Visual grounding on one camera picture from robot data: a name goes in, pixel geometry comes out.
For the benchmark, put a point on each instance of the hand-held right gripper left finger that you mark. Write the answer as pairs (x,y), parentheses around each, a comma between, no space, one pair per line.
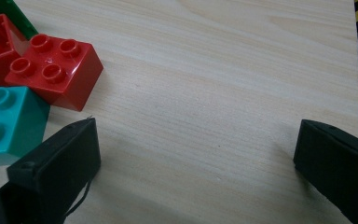
(56,174)

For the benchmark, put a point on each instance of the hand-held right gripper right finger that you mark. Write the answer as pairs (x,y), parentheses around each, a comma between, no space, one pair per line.
(338,168)

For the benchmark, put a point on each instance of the teal toy block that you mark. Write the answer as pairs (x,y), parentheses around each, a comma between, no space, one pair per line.
(18,124)

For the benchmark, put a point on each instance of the green toy block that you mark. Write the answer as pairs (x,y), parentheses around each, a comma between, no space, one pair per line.
(18,18)

